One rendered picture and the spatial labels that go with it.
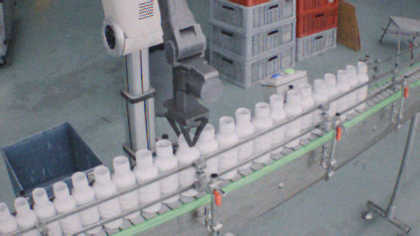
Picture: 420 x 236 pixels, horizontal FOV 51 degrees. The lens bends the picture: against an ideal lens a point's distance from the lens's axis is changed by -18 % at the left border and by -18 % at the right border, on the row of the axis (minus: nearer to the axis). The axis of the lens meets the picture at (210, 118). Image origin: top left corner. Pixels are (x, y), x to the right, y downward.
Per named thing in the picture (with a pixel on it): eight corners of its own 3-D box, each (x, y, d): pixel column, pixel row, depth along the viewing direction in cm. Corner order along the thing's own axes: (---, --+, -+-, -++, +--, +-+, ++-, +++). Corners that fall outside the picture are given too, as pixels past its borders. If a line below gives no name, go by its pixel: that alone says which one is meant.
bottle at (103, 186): (126, 227, 121) (116, 175, 112) (104, 231, 118) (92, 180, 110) (119, 212, 125) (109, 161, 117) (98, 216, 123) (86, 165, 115)
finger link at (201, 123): (185, 156, 121) (184, 120, 117) (168, 142, 126) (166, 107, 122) (209, 146, 125) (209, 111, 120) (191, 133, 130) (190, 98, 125)
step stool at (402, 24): (411, 45, 486) (414, 11, 465) (431, 70, 434) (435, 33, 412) (377, 42, 486) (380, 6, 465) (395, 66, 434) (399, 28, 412)
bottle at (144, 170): (140, 215, 125) (133, 162, 116) (136, 201, 130) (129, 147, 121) (163, 212, 126) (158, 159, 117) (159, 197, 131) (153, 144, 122)
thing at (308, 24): (299, 38, 420) (299, 15, 409) (264, 24, 447) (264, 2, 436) (338, 26, 453) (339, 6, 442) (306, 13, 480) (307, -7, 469)
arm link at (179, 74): (188, 53, 119) (166, 60, 116) (206, 63, 114) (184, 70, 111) (188, 80, 122) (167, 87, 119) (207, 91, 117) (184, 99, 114)
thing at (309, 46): (298, 62, 432) (299, 38, 420) (264, 46, 459) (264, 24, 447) (336, 47, 465) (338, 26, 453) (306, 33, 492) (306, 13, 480)
